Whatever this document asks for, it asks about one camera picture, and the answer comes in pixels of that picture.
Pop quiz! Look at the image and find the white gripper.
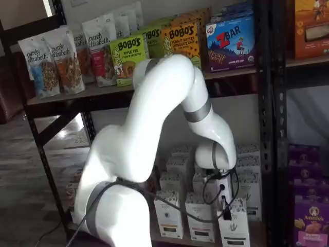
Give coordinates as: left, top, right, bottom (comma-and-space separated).
216, 177, 234, 221

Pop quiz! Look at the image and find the white box green strip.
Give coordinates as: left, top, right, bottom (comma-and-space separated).
235, 143, 261, 163
237, 177, 261, 222
217, 198, 251, 247
235, 159, 261, 181

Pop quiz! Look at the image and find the white box pink strip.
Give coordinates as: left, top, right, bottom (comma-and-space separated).
192, 171, 218, 197
185, 191, 217, 243

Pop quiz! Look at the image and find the white box yellow strip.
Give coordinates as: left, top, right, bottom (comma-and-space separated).
159, 171, 186, 197
170, 145, 194, 161
166, 156, 192, 176
154, 190, 185, 239

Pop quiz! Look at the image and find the purple Annie's snack box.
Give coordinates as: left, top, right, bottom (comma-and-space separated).
288, 143, 322, 179
292, 174, 329, 201
294, 195, 329, 247

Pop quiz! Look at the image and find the blue purple Zbar box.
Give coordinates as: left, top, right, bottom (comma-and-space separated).
220, 0, 255, 21
205, 11, 257, 74

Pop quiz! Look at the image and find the yellow Bobo's peanut butter box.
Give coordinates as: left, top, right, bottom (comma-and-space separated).
169, 7, 212, 28
160, 21, 203, 72

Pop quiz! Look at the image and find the green Bobo's apple pie box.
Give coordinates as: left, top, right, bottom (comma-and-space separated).
140, 25, 166, 60
109, 34, 145, 89

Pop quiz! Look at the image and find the orange Annie's snack box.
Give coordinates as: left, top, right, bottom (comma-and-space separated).
293, 0, 329, 61

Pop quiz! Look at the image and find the red Purely Elizabeth granola bag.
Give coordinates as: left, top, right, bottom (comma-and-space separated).
82, 14, 118, 87

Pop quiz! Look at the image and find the orange Purely Elizabeth granola bag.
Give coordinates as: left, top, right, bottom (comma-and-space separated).
69, 25, 96, 84
47, 26, 86, 94

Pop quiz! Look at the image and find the white Purely Elizabeth granola bag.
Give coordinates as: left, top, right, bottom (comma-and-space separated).
112, 8, 137, 40
127, 1, 143, 34

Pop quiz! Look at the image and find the blue Purely Elizabeth granola bag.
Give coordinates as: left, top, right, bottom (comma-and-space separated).
19, 34, 61, 100

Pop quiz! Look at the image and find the dark brown couch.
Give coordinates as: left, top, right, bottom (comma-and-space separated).
0, 50, 36, 125

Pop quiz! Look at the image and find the black gripper side bracket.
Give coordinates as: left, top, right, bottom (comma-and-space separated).
203, 171, 223, 182

